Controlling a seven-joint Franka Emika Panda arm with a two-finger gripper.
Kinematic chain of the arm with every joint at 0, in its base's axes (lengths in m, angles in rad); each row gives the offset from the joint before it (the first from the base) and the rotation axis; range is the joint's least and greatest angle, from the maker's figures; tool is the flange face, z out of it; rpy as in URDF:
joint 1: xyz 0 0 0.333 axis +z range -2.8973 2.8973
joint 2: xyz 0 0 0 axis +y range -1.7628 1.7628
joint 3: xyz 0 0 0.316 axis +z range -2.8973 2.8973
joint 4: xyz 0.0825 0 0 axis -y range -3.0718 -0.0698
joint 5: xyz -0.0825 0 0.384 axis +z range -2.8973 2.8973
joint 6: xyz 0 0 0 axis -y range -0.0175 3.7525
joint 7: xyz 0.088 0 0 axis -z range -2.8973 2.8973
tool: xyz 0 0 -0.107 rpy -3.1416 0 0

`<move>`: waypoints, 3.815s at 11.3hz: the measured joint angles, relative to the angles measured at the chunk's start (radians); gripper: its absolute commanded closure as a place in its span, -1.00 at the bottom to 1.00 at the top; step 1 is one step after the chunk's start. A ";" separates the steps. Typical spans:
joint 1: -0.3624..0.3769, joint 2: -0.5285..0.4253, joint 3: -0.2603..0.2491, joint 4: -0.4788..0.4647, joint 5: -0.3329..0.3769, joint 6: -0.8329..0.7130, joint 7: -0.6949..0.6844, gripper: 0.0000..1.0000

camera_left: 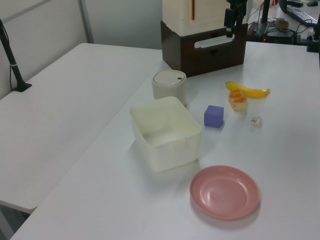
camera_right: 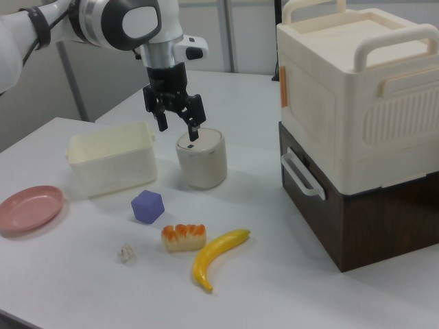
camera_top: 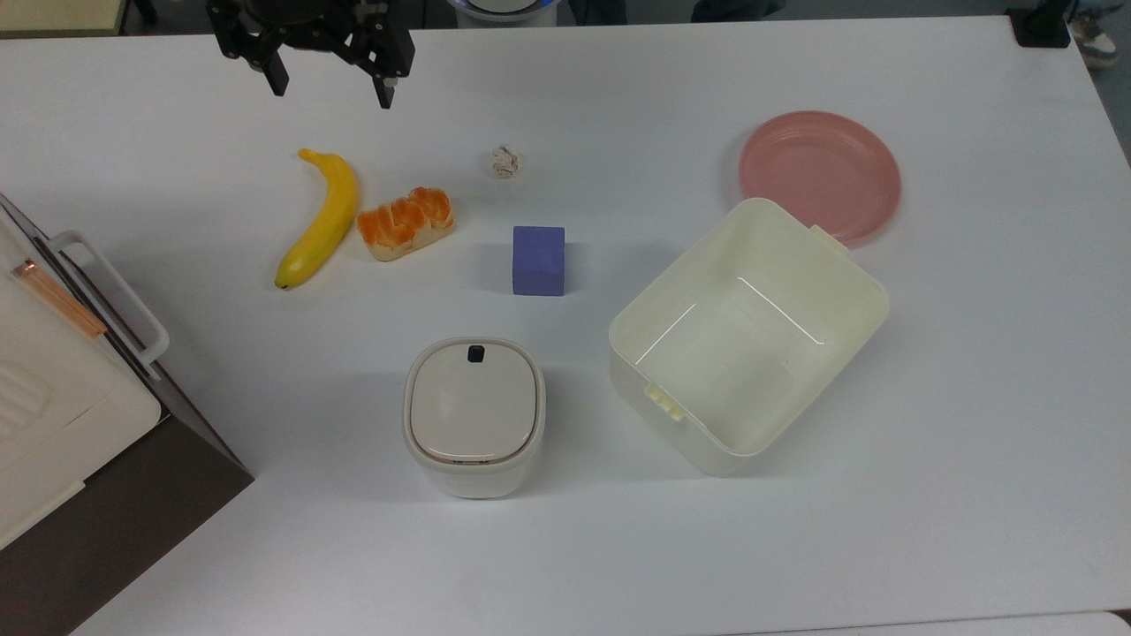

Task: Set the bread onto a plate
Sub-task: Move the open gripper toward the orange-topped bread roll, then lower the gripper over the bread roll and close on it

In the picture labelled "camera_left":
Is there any black computer keyboard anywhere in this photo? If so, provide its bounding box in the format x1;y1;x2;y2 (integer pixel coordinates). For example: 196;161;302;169
286;5;319;25

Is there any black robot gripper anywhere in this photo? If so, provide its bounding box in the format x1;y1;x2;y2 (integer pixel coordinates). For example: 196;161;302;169
223;0;248;39

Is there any small white garlic toy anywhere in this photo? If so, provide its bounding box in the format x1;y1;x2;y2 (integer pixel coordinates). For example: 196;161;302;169
250;115;263;128

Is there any cream toy refrigerator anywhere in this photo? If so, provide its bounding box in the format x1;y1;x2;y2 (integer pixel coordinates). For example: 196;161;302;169
161;0;247;37

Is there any black monitor stand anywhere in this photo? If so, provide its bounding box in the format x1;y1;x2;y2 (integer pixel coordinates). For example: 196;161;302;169
259;0;272;24

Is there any dark brown drawer box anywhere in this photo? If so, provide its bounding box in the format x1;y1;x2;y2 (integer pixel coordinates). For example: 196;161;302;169
160;19;249;78

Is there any brown tape roll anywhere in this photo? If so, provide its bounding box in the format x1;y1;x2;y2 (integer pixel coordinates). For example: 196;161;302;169
274;19;290;29

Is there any pink round plate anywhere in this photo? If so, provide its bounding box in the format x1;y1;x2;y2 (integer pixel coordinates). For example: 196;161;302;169
189;165;260;221

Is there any white open plastic box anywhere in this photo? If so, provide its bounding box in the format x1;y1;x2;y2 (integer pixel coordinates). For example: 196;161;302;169
129;96;203;173

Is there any toy bread roll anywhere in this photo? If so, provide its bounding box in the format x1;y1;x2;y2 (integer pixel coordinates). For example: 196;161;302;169
228;89;249;112

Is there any black table clamp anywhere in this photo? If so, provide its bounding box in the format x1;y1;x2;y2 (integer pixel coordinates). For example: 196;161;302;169
306;23;320;53

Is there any black camera stand pole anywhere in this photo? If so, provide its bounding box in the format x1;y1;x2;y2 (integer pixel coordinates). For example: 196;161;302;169
0;17;33;93

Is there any purple cube block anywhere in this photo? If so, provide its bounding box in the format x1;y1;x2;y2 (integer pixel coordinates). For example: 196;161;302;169
203;104;225;129

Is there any yellow toy banana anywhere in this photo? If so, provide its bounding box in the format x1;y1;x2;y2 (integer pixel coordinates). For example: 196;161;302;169
225;80;271;99

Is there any small beige lidded bin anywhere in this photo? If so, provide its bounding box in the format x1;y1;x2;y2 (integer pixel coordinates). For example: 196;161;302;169
152;69;188;106

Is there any black electronics box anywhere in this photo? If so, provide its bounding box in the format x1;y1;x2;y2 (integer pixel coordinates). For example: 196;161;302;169
248;21;297;45

